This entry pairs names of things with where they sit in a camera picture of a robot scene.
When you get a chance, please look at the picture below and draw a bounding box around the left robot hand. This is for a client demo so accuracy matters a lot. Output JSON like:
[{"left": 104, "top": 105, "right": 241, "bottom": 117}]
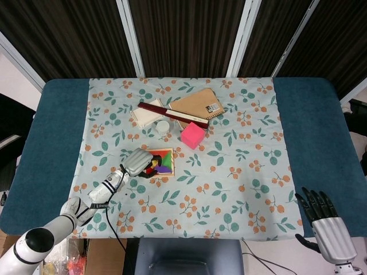
[{"left": 124, "top": 148, "right": 163, "bottom": 179}]

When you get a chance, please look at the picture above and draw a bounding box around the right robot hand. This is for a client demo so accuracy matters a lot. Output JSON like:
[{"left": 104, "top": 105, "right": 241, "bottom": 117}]
[{"left": 294, "top": 187, "right": 358, "bottom": 264}]

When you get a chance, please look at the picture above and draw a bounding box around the small clear round lid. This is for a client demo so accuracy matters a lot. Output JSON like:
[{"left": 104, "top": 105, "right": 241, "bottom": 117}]
[{"left": 155, "top": 120, "right": 170, "bottom": 135}]

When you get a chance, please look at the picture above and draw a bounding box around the white wooden tray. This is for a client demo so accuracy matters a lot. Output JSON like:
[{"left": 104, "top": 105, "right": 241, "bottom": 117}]
[{"left": 130, "top": 98, "right": 169, "bottom": 130}]

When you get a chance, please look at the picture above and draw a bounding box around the pink cube block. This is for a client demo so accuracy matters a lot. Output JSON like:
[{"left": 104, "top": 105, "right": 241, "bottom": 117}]
[{"left": 180, "top": 121, "right": 206, "bottom": 150}]

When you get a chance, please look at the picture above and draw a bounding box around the floral patterned tablecloth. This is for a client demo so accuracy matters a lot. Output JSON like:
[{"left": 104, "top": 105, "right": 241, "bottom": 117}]
[{"left": 69, "top": 76, "right": 305, "bottom": 239}]

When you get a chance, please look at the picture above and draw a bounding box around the brown spiral notebook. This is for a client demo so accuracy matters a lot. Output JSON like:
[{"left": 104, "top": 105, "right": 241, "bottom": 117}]
[{"left": 168, "top": 88, "right": 225, "bottom": 131}]

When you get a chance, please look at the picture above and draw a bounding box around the teal padded table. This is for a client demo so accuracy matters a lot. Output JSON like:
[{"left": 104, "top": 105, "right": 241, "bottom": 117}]
[{"left": 0, "top": 76, "right": 367, "bottom": 239}]

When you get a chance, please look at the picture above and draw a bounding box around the cardboard box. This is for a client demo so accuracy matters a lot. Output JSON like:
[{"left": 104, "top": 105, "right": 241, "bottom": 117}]
[{"left": 0, "top": 234, "right": 128, "bottom": 275}]

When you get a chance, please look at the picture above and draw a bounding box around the dark grey chair seat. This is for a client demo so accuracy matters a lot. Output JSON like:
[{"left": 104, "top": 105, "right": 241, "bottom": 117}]
[{"left": 134, "top": 238, "right": 244, "bottom": 275}]

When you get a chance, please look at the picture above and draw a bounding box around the clear plastic bag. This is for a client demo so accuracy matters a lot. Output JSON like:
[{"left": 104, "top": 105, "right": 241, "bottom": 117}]
[{"left": 42, "top": 239, "right": 84, "bottom": 275}]

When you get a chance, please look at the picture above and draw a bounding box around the folding screen partition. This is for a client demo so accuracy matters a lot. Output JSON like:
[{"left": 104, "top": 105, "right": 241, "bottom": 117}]
[{"left": 0, "top": 0, "right": 367, "bottom": 105}]

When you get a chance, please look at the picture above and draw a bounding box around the tangram puzzle tray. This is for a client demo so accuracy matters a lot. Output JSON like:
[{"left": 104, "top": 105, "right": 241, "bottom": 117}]
[{"left": 142, "top": 147, "right": 175, "bottom": 179}]

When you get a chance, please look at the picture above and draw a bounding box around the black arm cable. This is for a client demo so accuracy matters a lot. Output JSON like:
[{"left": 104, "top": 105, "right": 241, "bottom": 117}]
[{"left": 104, "top": 164, "right": 128, "bottom": 258}]

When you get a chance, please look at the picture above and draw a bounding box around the black cable on floor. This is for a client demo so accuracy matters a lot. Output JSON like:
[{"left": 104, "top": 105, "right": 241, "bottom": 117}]
[{"left": 241, "top": 239, "right": 296, "bottom": 275}]

